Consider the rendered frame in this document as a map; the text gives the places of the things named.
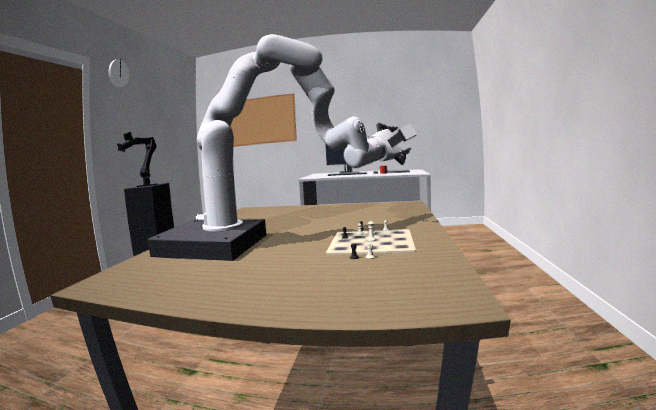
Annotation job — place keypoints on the chessboard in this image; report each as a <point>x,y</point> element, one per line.
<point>391,241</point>

